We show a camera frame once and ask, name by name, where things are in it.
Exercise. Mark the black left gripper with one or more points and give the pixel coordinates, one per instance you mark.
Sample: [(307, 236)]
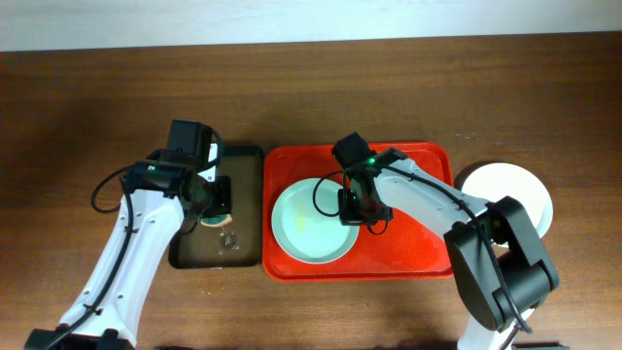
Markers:
[(222, 195)]

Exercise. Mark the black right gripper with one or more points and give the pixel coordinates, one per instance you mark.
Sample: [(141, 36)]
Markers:
[(362, 215)]

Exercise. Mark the green and yellow sponge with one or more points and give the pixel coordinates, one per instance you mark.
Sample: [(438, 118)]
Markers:
[(216, 221)]

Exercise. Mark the light green plate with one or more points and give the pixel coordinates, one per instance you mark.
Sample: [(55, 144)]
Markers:
[(302, 231)]

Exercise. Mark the white plate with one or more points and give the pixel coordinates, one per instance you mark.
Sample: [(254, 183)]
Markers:
[(496, 180)]

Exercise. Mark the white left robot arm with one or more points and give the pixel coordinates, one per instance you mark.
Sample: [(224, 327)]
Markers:
[(157, 198)]

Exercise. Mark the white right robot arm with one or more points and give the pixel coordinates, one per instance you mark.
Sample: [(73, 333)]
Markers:
[(501, 268)]

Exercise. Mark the black rectangular tray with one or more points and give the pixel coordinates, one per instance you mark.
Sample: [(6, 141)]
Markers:
[(235, 240)]

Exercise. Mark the red plastic tray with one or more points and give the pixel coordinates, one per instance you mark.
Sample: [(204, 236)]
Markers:
[(406, 250)]

